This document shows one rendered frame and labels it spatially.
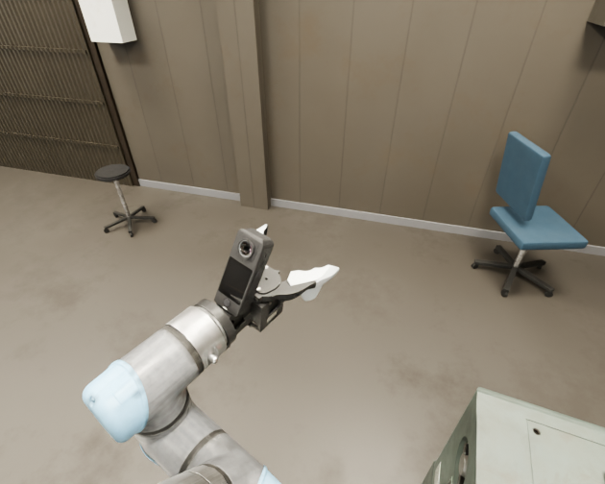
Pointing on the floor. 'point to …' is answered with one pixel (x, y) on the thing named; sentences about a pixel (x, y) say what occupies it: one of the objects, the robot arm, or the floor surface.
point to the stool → (120, 194)
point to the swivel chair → (527, 212)
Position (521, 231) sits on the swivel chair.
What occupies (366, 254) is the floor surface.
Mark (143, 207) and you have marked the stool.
